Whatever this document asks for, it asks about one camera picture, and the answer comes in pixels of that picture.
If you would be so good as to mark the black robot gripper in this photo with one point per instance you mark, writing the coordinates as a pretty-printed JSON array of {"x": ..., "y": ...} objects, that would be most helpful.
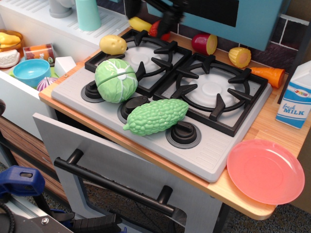
[{"x": 172, "y": 14}]

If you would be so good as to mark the yellow toy potato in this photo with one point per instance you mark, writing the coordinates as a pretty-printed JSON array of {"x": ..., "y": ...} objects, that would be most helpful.
[{"x": 113, "y": 45}]

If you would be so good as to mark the pink plastic plate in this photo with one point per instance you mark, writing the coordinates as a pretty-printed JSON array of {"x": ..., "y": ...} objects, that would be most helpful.
[{"x": 265, "y": 171}]

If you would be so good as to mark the red toy strawberry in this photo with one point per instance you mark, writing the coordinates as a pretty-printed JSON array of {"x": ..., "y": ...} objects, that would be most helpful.
[{"x": 154, "y": 30}]

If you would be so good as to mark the yellow toy banana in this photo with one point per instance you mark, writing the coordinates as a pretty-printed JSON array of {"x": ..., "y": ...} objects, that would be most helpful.
[{"x": 139, "y": 24}]

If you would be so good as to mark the red yellow toy fruit half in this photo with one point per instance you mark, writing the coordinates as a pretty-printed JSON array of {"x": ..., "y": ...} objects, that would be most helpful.
[{"x": 205, "y": 43}]

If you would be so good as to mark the black left burner grate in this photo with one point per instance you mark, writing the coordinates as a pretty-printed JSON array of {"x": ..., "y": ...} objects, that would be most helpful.
[{"x": 152, "y": 59}]

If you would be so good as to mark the black burner grate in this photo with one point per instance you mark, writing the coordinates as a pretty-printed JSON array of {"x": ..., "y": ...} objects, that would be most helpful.
[
  {"x": 152, "y": 59},
  {"x": 219, "y": 95}
]

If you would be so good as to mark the grey toy stove top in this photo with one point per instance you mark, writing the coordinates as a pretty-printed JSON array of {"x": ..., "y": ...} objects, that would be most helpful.
[{"x": 207, "y": 160}]

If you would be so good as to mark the teal plastic cup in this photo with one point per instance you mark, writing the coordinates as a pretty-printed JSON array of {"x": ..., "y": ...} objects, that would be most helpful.
[{"x": 88, "y": 15}]

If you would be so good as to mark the yellow toy corn piece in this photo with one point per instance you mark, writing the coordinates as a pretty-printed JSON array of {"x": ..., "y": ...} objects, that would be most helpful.
[{"x": 240, "y": 57}]

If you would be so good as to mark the green toy cabbage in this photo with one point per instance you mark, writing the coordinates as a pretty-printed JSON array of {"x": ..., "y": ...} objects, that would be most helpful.
[{"x": 116, "y": 80}]

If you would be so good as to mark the black middle stove knob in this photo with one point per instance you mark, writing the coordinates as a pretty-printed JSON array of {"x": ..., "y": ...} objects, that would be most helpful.
[{"x": 126, "y": 108}]

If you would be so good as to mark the black stove knob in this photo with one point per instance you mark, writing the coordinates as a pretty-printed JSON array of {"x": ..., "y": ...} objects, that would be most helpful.
[
  {"x": 126, "y": 108},
  {"x": 90, "y": 93},
  {"x": 183, "y": 135}
]

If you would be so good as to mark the green toy bitter gourd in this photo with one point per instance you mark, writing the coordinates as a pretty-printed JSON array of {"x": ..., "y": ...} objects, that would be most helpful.
[{"x": 156, "y": 116}]

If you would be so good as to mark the black left stove knob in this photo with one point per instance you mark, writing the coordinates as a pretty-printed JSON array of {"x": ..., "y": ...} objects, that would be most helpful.
[{"x": 90, "y": 93}]

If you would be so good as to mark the grey toy faucet base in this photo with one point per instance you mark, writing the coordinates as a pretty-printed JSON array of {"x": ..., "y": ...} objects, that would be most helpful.
[{"x": 61, "y": 8}]

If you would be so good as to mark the white toy block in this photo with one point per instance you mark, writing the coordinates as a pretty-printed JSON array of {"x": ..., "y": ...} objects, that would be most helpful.
[{"x": 63, "y": 65}]

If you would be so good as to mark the black right stove knob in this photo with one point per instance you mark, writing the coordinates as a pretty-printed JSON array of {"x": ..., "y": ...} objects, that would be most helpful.
[{"x": 183, "y": 135}]

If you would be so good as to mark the black right burner grate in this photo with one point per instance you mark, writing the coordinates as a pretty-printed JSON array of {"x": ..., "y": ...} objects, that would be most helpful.
[{"x": 219, "y": 95}]

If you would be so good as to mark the orange toy carrot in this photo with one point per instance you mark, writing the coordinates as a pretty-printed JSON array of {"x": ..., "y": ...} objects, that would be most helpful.
[{"x": 275, "y": 76}]

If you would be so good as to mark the orange brown toy can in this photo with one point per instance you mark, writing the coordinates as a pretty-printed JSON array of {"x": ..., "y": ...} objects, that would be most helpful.
[{"x": 44, "y": 52}]

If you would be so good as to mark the white toy sink unit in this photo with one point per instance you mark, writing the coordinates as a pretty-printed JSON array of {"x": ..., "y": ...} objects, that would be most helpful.
[{"x": 32, "y": 19}]

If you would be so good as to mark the purple toy onion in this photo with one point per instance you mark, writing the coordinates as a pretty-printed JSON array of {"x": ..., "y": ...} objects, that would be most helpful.
[{"x": 45, "y": 82}]

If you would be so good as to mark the blue plastic bowl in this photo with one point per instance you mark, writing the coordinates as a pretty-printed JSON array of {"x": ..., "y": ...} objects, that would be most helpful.
[{"x": 31, "y": 72}]

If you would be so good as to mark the blue white milk carton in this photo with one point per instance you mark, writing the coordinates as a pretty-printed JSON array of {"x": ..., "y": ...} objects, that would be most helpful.
[{"x": 296, "y": 102}]

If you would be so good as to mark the orange bowl with yellow food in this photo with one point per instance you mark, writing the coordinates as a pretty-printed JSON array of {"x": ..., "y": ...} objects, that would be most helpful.
[{"x": 11, "y": 40}]

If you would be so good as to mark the white toy bread piece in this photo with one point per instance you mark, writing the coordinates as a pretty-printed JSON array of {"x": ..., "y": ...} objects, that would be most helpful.
[{"x": 9, "y": 58}]

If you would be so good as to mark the grey oven door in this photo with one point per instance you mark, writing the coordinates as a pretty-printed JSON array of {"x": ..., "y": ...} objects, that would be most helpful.
[{"x": 195, "y": 211}]

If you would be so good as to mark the blue clamp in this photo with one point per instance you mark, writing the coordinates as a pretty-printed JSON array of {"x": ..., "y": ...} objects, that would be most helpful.
[{"x": 21, "y": 181}]

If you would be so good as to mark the black oven door handle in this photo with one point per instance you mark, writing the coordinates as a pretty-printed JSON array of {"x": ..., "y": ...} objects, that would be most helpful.
[{"x": 160, "y": 204}]

